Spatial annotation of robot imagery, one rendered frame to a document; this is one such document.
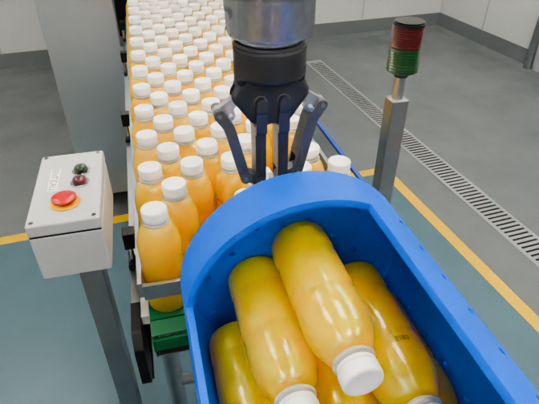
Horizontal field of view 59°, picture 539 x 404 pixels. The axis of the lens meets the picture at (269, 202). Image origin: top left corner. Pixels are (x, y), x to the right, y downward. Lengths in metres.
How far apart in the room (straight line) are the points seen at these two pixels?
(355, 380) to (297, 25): 0.32
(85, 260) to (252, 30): 0.45
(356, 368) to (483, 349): 0.10
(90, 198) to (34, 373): 1.33
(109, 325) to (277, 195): 0.58
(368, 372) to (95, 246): 0.46
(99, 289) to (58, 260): 0.17
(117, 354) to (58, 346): 1.03
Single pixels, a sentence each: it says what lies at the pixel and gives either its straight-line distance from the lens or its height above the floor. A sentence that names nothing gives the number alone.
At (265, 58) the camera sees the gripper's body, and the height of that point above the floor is 1.36.
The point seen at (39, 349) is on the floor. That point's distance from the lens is 2.09.
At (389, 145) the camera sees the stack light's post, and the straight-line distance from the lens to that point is 1.10.
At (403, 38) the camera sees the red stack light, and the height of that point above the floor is 1.23.
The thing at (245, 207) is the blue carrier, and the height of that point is 1.22.
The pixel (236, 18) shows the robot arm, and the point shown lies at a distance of 0.47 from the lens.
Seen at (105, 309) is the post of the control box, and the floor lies 0.83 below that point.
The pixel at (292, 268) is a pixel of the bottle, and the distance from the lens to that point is 0.50.
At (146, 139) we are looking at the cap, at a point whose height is 1.09.
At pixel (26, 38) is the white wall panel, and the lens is 4.83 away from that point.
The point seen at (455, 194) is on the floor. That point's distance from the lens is 2.86.
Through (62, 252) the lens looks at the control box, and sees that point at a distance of 0.76.
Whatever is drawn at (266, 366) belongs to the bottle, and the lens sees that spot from 0.48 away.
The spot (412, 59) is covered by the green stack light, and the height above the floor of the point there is 1.19.
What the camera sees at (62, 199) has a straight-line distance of 0.76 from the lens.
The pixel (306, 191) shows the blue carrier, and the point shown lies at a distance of 0.49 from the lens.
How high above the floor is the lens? 1.51
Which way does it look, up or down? 35 degrees down
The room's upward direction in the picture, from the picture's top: straight up
